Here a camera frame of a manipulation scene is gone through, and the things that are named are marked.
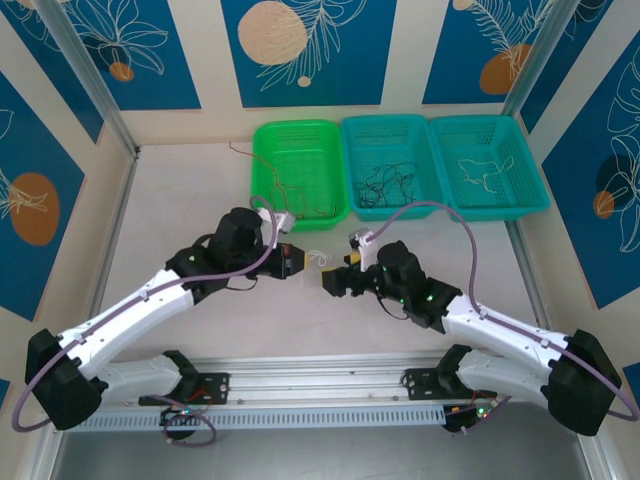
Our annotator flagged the aluminium frame post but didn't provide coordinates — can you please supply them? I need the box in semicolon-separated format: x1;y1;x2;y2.
32;0;142;157
502;0;576;119

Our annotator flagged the aluminium side rail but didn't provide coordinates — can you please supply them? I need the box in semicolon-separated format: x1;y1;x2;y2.
72;144;141;371
504;219;556;331

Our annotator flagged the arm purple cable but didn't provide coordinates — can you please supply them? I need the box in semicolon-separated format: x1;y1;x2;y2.
367;200;640;435
12;194;279;447

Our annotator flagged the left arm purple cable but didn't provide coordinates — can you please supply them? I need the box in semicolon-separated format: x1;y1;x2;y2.
12;194;279;447

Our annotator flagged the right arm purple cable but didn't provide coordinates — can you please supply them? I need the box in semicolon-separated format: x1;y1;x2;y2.
367;200;640;435

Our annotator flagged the small circuit board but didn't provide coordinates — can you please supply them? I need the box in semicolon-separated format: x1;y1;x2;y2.
159;405;206;426
444;402;499;434

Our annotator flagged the white slotted cable duct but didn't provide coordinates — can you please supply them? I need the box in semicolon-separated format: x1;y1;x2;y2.
62;405;449;434

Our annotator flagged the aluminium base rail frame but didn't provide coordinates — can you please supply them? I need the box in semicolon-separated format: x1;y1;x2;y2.
42;352;506;411

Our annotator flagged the teal plastic basket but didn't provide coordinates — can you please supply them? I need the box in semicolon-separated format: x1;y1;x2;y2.
340;113;454;224
429;114;552;224

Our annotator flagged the green plastic basket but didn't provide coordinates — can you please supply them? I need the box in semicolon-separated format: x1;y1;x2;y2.
248;118;351;234

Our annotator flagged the thin dark purple cable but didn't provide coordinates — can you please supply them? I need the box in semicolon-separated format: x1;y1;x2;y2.
353;160;420;209

